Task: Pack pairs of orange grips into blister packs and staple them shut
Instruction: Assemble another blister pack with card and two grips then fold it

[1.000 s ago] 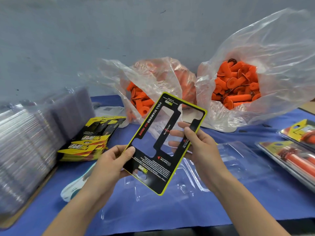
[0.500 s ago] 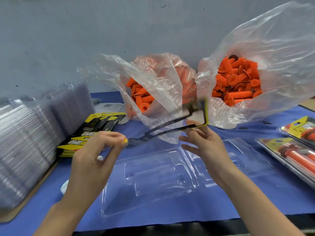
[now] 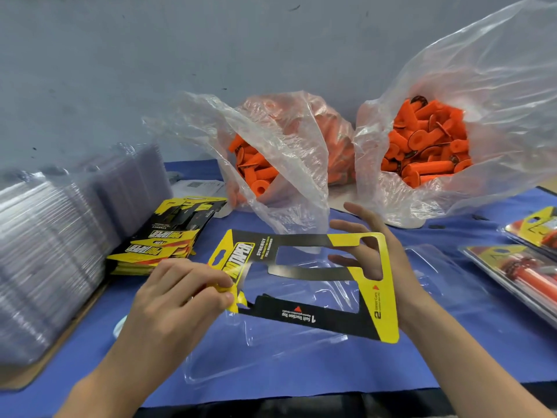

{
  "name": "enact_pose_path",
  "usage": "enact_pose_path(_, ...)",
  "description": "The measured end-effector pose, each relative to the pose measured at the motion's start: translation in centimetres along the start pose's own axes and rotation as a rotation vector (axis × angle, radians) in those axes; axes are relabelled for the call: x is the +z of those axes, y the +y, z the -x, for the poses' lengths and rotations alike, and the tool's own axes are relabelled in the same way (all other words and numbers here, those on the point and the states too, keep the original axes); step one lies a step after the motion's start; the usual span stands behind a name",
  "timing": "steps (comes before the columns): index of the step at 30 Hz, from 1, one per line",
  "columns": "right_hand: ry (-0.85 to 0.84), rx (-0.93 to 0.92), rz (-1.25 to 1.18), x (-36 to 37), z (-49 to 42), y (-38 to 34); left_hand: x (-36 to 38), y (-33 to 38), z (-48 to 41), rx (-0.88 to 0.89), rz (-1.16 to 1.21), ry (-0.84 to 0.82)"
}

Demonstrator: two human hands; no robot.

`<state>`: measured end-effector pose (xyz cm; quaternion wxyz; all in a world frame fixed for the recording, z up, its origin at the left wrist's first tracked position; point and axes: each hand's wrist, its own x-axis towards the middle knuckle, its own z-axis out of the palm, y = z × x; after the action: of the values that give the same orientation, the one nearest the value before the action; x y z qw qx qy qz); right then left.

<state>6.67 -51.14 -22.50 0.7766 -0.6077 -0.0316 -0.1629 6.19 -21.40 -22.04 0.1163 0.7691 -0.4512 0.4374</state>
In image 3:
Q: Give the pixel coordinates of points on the person's left hand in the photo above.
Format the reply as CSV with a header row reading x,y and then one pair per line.
x,y
170,317

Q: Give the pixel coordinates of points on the person's right hand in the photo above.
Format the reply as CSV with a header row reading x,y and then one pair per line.
x,y
392,248

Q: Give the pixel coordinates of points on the teal hand stapler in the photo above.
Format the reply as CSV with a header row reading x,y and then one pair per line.
x,y
120,326

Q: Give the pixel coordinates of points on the yellow black backing card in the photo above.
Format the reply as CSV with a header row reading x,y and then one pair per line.
x,y
383,313

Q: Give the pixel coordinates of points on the stack of clear blister shells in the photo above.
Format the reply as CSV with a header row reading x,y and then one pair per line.
x,y
52,239

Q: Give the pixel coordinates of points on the person's right forearm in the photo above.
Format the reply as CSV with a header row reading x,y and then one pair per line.
x,y
470,370

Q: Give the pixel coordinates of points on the sealed yellow card package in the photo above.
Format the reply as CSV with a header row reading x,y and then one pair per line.
x,y
522,278

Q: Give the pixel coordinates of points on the stack of yellow black cards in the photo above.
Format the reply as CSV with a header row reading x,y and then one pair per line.
x,y
157,235

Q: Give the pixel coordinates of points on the white printed paper sheet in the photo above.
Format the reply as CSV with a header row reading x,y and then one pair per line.
x,y
196,187

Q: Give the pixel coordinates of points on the large clear plastic bag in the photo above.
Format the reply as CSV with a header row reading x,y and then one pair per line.
x,y
513,74

